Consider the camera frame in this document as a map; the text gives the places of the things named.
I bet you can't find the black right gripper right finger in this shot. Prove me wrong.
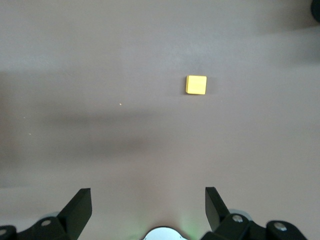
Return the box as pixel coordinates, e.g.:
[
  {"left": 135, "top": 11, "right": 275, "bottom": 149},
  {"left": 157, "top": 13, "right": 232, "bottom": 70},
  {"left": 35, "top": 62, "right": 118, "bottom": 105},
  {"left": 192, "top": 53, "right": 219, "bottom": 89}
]
[{"left": 201, "top": 186, "right": 307, "bottom": 240}]

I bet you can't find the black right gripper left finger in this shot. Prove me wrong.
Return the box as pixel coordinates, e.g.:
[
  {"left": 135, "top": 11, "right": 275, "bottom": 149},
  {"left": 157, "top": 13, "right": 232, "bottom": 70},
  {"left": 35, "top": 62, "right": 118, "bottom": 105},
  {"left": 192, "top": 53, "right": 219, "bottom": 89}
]
[{"left": 0, "top": 188, "right": 93, "bottom": 240}]

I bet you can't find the yellow block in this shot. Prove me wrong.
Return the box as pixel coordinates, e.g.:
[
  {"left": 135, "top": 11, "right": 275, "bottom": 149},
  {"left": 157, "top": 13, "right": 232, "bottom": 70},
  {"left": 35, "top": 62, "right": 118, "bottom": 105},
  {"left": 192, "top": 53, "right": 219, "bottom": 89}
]
[{"left": 185, "top": 74, "right": 208, "bottom": 96}]

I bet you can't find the brown table cloth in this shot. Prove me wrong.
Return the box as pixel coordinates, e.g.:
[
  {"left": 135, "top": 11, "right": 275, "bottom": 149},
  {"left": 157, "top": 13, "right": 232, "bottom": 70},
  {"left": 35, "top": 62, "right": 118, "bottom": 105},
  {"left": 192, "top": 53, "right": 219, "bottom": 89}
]
[{"left": 0, "top": 0, "right": 320, "bottom": 240}]

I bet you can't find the black shoe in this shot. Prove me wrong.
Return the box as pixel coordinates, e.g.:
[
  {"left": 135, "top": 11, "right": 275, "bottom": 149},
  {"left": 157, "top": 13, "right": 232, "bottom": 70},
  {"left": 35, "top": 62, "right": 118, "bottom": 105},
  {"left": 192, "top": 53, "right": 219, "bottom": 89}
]
[{"left": 309, "top": 0, "right": 320, "bottom": 20}]

